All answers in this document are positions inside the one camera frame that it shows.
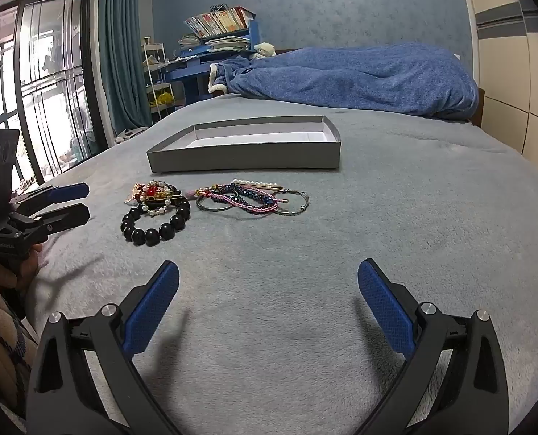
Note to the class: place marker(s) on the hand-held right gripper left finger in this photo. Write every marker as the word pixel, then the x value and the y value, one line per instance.
pixel 153 308

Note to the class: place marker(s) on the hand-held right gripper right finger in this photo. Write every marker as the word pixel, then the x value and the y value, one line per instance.
pixel 387 308

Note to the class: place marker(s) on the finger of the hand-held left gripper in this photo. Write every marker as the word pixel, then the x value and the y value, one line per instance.
pixel 69 216
pixel 69 191

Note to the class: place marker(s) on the gold ornament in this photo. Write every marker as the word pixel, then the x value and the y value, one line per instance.
pixel 134 194

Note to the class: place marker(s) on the pearl hairpin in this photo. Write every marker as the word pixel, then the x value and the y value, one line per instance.
pixel 257 184

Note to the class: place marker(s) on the grey cardboard box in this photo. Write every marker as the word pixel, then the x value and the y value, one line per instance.
pixel 242 158

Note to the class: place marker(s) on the person's left forearm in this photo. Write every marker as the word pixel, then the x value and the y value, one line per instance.
pixel 1 349

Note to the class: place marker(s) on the person's left hand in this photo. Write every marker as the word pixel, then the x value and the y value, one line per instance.
pixel 24 269

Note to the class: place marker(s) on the black framed window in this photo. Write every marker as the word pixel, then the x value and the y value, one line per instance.
pixel 17 77

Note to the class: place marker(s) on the grey bed cover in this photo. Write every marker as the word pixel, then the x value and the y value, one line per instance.
pixel 296 258

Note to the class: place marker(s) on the yellow item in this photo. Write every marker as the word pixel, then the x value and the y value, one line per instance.
pixel 164 98

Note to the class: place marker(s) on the teal curtain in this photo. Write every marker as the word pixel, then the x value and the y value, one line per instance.
pixel 121 54

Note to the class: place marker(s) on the white shelf cart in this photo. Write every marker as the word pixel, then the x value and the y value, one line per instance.
pixel 153 54

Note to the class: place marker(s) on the stack of papers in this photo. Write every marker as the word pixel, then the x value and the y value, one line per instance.
pixel 223 44

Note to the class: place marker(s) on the row of books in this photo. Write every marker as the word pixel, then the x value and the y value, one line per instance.
pixel 219 20

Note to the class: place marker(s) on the blue blanket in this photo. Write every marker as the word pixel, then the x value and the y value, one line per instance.
pixel 341 77

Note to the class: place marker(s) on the cream stuffed toy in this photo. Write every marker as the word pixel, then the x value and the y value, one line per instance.
pixel 264 50

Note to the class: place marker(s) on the beige wardrobe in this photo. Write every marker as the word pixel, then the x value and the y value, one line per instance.
pixel 513 77

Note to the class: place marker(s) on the brown bed frame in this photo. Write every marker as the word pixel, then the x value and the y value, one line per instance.
pixel 477 108

